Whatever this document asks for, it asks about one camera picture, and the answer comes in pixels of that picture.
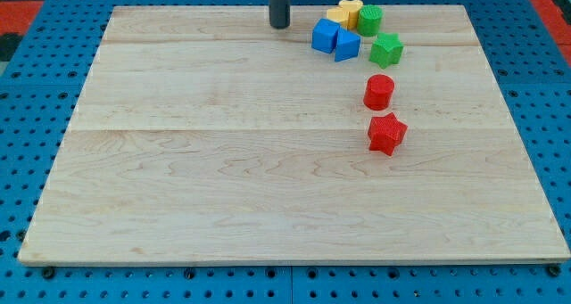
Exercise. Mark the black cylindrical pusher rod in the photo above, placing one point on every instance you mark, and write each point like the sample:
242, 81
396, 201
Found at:
279, 13

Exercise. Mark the yellow heart block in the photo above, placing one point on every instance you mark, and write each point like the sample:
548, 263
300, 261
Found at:
353, 8

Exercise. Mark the blue cube block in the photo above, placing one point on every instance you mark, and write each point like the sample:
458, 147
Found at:
324, 35

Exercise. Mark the yellow pentagon block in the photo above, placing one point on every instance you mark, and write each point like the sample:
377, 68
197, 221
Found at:
338, 15

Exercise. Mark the blue triangle block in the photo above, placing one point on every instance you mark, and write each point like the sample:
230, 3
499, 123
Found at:
347, 45

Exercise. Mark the green cylinder block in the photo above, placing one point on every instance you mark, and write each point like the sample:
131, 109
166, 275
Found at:
369, 20

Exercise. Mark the green star block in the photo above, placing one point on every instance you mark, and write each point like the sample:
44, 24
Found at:
386, 50

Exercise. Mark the red cylinder block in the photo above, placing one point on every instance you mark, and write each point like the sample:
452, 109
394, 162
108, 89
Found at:
379, 91

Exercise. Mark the light wooden board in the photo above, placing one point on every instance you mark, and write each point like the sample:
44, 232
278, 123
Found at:
204, 137

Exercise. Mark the red star block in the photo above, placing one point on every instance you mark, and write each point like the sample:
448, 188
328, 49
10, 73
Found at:
386, 133

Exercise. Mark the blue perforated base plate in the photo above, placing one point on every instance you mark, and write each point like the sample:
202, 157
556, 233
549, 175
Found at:
42, 82

